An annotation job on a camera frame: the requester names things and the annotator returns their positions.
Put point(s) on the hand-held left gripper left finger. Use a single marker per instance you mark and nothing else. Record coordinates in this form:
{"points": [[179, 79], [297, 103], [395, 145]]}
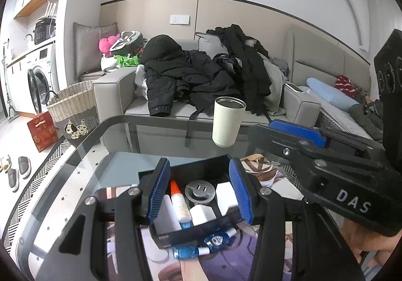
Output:
{"points": [[158, 193]]}

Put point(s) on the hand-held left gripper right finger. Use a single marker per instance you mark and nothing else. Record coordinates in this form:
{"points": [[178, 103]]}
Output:
{"points": [[241, 190]]}

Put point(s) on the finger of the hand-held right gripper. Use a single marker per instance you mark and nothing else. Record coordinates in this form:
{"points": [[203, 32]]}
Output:
{"points": [[298, 132], [273, 139]]}

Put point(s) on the glue bottle orange-red cap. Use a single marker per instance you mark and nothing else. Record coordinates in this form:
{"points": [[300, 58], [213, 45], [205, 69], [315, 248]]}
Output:
{"points": [[179, 202]]}

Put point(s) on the white tube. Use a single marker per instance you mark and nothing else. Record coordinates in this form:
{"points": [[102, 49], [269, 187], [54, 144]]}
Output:
{"points": [[168, 215]]}

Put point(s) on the grey round plug adapter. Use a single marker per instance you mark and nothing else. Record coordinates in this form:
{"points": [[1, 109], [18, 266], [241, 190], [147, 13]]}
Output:
{"points": [[199, 191]]}

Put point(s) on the black storage box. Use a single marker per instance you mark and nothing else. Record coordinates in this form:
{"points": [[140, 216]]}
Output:
{"points": [[201, 171]]}

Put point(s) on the small white charger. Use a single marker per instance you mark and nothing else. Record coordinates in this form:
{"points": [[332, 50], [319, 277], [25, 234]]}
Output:
{"points": [[202, 215]]}

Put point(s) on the person's right hand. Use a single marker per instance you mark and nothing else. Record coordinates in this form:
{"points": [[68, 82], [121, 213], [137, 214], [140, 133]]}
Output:
{"points": [[367, 243]]}

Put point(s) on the large white charger cube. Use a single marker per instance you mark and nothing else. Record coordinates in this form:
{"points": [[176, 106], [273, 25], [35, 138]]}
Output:
{"points": [[226, 197]]}

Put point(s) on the white tumbler cup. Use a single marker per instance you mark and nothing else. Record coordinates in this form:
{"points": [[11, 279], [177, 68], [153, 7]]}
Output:
{"points": [[227, 124]]}

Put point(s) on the blue pillow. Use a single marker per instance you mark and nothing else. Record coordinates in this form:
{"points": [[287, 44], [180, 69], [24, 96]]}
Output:
{"points": [[329, 94]]}

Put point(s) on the grey garment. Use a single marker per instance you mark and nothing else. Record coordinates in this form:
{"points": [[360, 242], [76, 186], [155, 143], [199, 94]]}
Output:
{"points": [[276, 86]]}

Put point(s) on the small blue bottle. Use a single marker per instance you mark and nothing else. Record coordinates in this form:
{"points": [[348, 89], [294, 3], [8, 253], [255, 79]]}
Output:
{"points": [[218, 238], [188, 252]]}

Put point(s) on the red patterned cloth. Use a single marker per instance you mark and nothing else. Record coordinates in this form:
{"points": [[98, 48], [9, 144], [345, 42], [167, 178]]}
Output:
{"points": [[345, 86]]}

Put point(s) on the dark green clothes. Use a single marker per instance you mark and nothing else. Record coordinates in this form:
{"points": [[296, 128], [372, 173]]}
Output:
{"points": [[366, 119]]}

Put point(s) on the black clothes pile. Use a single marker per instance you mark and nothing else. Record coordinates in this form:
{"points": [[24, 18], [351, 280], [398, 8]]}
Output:
{"points": [[248, 67]]}

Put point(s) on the printed desk mat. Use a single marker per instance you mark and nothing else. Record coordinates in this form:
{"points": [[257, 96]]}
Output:
{"points": [[219, 268]]}

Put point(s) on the grey sofa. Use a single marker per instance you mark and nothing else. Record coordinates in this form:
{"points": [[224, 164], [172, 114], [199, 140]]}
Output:
{"points": [[113, 105]]}

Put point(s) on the spotted plush slippers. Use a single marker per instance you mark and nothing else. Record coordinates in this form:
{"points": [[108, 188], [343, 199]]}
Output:
{"points": [[76, 129]]}

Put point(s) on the black puffer jacket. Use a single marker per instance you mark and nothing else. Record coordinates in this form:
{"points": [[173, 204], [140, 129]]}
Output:
{"points": [[188, 77]]}

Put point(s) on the black white patterned rug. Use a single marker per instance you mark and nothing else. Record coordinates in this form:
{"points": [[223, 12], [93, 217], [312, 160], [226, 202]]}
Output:
{"points": [[37, 180]]}

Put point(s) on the wicker basket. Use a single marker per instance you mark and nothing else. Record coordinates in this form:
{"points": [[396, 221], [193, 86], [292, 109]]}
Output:
{"points": [[72, 105]]}

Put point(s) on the red gift bag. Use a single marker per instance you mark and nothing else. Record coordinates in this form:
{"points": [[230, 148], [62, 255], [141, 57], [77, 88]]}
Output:
{"points": [[42, 133]]}

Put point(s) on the green cloth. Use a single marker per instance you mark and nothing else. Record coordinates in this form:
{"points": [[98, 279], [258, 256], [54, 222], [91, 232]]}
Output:
{"points": [[125, 60]]}

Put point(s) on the white cloth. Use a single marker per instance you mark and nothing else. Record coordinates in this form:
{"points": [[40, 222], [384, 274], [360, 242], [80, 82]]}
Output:
{"points": [[108, 63]]}

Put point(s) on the pink plush toy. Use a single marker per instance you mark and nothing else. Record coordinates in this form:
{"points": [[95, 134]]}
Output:
{"points": [[106, 45]]}

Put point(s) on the beige sandals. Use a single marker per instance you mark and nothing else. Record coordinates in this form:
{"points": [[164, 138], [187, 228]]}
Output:
{"points": [[4, 165]]}

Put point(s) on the grey pillow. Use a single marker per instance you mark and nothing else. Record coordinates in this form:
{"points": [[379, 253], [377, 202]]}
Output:
{"points": [[91, 45]]}

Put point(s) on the white washing machine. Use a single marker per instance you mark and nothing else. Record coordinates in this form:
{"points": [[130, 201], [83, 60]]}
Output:
{"points": [[42, 77]]}

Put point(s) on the white counter cabinet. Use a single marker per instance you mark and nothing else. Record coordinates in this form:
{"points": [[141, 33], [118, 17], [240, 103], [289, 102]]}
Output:
{"points": [[17, 86]]}

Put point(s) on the mop stand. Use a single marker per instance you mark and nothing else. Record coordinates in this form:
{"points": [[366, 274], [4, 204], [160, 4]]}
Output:
{"points": [[8, 86]]}

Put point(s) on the black countertop appliance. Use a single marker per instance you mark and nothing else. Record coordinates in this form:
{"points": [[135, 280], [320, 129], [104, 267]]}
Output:
{"points": [[45, 31]]}

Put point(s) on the white router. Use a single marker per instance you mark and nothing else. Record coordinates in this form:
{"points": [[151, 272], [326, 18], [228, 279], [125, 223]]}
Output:
{"points": [[51, 11]]}

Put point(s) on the white wall outlet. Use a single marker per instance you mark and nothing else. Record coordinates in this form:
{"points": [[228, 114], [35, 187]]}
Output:
{"points": [[179, 19]]}

